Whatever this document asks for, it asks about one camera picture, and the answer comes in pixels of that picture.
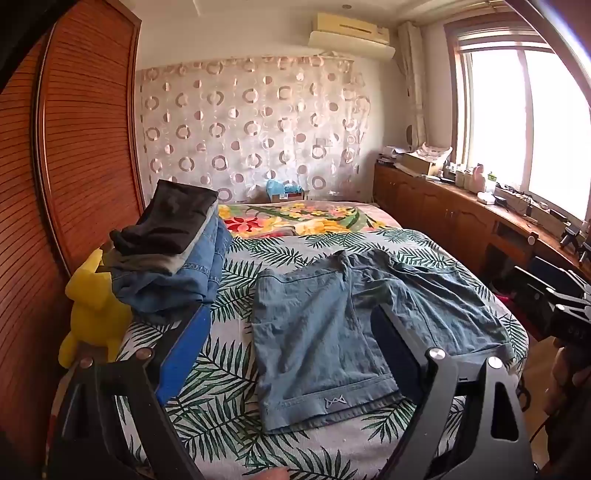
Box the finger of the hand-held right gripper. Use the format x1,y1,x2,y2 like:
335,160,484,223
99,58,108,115
513,270,559,315

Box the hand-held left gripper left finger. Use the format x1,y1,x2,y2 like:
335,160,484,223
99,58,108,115
46,302,214,480

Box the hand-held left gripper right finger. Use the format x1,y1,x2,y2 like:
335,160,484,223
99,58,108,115
372,302,541,480

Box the blue-grey short pants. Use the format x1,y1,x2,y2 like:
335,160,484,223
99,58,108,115
252,249,515,435

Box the folded grey pants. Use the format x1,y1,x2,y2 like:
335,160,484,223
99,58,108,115
107,208,218,277

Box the folded black pants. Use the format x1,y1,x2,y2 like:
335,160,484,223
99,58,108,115
110,179,219,256

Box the person's right hand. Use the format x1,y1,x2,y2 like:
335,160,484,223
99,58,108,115
545,355,591,416

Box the leaf-print bedspread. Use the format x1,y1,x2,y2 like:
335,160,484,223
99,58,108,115
111,226,529,480

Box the stack of folded jeans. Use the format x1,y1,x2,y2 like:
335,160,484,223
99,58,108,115
113,216,225,298

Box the folded dark blue jeans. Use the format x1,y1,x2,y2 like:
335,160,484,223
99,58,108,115
124,224,234,320

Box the yellow plush toy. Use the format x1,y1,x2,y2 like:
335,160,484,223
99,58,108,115
59,248,136,368

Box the long wooden cabinet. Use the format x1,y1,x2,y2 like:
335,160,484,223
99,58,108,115
372,162,591,289

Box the floral blanket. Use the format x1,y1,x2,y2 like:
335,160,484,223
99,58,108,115
217,200,402,239

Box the wooden-framed window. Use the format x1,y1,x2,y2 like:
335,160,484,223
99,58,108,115
444,19,591,223

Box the circle-patterned sheer curtain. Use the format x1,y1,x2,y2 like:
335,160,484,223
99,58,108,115
135,52,373,205

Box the white window curtain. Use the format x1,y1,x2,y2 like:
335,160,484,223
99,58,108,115
397,20,428,145

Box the wall air conditioner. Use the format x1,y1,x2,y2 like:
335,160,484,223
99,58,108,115
307,12,398,62

